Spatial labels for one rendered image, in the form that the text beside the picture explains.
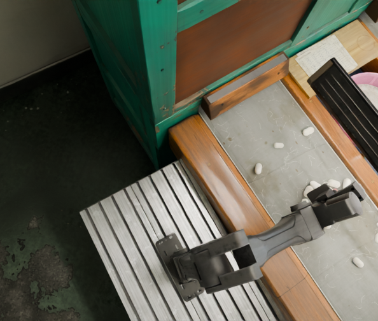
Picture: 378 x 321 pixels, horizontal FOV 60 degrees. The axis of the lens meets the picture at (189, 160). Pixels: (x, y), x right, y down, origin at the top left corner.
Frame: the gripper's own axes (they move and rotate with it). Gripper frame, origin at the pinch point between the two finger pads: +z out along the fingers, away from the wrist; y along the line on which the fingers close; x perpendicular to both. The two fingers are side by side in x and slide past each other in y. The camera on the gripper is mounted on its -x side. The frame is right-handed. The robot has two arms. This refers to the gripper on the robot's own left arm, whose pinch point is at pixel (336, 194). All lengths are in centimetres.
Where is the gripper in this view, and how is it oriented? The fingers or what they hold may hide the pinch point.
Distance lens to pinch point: 104.4
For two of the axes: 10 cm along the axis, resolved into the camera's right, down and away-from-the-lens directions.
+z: 6.1, -2.3, 7.6
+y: -5.4, -8.2, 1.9
